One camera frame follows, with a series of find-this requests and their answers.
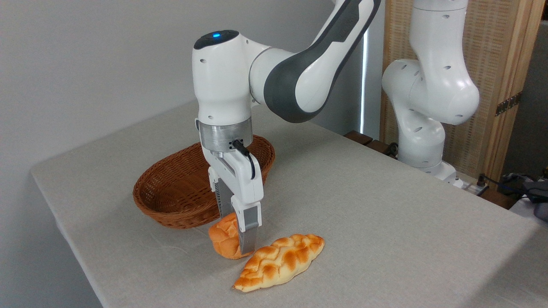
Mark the silver metal wrist flange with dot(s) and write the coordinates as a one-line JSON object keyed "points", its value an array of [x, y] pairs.
{"points": [[218, 137]]}

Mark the brown wicker basket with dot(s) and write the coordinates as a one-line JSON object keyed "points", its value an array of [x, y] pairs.
{"points": [[180, 188]]}

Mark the round knotted bread roll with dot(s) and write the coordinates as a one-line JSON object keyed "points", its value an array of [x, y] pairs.
{"points": [[222, 239]]}

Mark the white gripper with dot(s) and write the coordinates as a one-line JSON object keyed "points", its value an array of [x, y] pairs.
{"points": [[242, 184]]}

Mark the wooden rattan folding screen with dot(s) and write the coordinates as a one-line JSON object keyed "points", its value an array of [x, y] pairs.
{"points": [[496, 42]]}

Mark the grey fabric tablecloth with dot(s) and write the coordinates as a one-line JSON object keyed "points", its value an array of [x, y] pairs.
{"points": [[385, 235]]}

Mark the black power plug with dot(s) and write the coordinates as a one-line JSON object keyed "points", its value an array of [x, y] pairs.
{"points": [[481, 181]]}

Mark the long braided bread loaf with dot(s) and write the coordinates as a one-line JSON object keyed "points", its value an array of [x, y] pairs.
{"points": [[278, 261]]}

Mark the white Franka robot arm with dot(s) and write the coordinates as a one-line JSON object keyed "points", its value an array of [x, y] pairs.
{"points": [[222, 85]]}

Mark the grey fabric bag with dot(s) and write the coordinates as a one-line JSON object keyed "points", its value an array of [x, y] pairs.
{"points": [[537, 192]]}

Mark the metal screen hinge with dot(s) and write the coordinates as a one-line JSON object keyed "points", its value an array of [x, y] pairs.
{"points": [[508, 104]]}

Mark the white power strip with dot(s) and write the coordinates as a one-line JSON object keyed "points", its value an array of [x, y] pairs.
{"points": [[471, 188]]}

